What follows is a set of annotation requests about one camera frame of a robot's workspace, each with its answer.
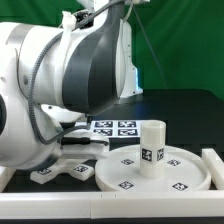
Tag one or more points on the white cross-shaped table base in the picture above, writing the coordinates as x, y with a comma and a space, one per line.
75, 168

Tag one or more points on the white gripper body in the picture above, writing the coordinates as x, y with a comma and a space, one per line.
85, 145

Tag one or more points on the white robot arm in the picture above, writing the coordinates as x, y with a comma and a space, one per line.
83, 67

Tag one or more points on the white U-shaped obstacle fence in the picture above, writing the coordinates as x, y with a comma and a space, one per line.
96, 205

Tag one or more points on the white round table top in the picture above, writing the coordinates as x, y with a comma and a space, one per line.
183, 172

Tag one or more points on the white marker tag plate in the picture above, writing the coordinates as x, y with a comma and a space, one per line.
114, 128

